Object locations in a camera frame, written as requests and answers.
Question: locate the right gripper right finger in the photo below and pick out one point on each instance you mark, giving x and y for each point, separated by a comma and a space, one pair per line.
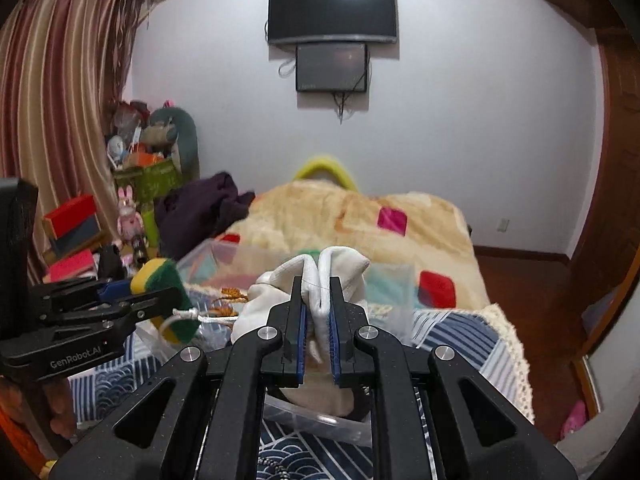
433, 415

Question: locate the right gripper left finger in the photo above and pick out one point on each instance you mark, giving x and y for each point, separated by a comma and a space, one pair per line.
198, 417

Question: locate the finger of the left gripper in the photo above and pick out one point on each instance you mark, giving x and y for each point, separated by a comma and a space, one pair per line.
115, 290

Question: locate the yellow green sponge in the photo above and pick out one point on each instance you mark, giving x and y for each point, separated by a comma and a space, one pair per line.
161, 275

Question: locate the person's left hand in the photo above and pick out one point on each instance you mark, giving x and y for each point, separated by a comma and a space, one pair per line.
57, 403

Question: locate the red book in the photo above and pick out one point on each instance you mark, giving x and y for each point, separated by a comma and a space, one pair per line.
72, 266

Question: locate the pink rabbit toy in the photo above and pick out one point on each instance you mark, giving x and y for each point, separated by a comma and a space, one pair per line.
129, 222

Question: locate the red box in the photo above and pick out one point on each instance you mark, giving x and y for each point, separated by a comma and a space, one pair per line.
71, 224

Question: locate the green bottle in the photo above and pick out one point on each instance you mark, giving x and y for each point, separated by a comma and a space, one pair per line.
152, 233

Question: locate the dark purple clothing pile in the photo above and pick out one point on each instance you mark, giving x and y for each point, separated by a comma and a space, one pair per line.
201, 209

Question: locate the green storage box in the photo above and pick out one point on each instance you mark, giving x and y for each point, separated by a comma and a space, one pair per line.
150, 182

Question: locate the clear plastic storage box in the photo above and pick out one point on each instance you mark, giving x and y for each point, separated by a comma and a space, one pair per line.
317, 405

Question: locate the grey green plush toy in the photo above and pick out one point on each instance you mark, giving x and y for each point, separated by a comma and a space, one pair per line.
172, 131

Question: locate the beige fleece blanket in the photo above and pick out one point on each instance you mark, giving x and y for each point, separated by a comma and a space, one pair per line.
416, 229

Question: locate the brown wooden door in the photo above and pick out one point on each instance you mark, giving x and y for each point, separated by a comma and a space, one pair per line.
610, 238

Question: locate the yellow green curved cushion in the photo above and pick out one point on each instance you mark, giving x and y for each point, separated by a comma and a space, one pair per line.
327, 168

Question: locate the striped brown curtain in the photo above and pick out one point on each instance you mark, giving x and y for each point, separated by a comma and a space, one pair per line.
64, 65

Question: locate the small black wall monitor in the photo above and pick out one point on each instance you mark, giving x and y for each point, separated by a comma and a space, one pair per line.
332, 67

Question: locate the wall mounted black television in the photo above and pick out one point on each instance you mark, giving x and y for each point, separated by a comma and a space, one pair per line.
298, 21

